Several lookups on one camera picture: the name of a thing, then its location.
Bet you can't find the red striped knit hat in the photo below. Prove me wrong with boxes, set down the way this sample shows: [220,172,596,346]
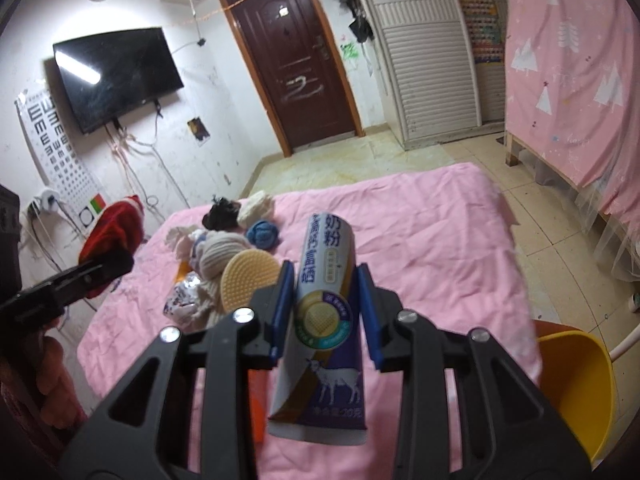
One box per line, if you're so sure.
[78,194,147,300]

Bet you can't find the purple white milk powder box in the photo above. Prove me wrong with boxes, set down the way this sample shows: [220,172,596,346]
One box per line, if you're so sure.
[267,212,367,446]

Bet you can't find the blue knit sock ball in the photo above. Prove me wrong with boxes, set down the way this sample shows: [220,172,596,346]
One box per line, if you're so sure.
[245,220,279,250]

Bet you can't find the orange yellow tube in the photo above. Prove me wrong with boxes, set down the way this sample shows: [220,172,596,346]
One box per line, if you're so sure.
[174,261,192,284]

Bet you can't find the yellow trash bin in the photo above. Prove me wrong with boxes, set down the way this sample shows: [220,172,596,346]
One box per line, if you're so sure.
[535,320,616,462]

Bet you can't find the white power adapter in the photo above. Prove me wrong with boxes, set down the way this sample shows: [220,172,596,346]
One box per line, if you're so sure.
[32,188,62,214]

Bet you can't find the printed foil wrapper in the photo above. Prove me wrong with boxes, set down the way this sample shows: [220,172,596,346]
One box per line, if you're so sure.
[163,273,208,330]

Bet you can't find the white metal chair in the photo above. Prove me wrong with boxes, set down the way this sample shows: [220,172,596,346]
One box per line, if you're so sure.
[610,324,640,362]

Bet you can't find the eye chart poster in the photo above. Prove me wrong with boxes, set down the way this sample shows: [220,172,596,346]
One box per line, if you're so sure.
[15,89,106,232]

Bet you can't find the beige knit sock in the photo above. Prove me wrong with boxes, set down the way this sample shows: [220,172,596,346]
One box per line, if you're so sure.
[189,231,252,281]

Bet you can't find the pink bed sheet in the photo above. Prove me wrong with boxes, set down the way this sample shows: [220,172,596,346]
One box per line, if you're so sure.
[77,164,542,479]

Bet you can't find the black crumpled cloth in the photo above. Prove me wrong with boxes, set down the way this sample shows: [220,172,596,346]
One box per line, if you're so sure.
[202,196,241,231]

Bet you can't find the dark brown door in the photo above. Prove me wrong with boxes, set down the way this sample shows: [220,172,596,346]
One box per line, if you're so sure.
[220,0,363,157]

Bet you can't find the pink tree-print curtain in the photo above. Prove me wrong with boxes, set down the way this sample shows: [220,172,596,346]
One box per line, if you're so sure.
[506,0,639,240]

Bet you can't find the white slatted wardrobe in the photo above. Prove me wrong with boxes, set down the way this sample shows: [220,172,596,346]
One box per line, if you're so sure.
[362,0,504,150]

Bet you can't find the black hanging bags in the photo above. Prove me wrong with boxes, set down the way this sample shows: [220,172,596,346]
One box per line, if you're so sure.
[338,0,374,44]

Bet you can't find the orange handled scrub brush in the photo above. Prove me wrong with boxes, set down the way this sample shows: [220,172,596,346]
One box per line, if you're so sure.
[220,249,280,444]

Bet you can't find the black wall television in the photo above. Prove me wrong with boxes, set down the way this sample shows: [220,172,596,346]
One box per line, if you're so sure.
[53,27,183,134]

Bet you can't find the colourful wall chart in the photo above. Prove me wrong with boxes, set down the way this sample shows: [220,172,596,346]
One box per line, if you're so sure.
[459,0,504,64]

